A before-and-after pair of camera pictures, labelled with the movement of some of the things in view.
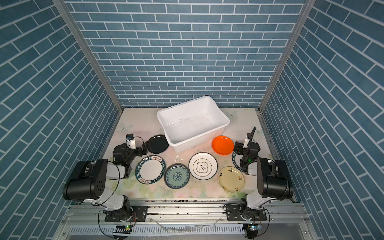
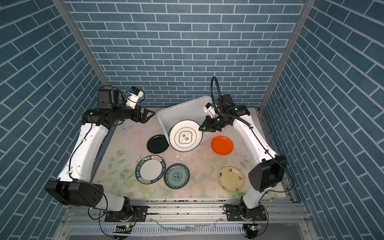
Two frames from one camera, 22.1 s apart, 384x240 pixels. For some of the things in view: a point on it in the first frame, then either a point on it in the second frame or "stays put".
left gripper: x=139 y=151 → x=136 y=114
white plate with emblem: x=203 y=165 → x=185 y=136
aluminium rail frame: x=84 y=220 stays put
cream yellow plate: x=231 y=179 stays put
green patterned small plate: x=176 y=176 stays put
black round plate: x=158 y=144 stays put
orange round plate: x=222 y=145 stays put
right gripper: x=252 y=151 → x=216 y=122
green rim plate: x=150 y=169 stays put
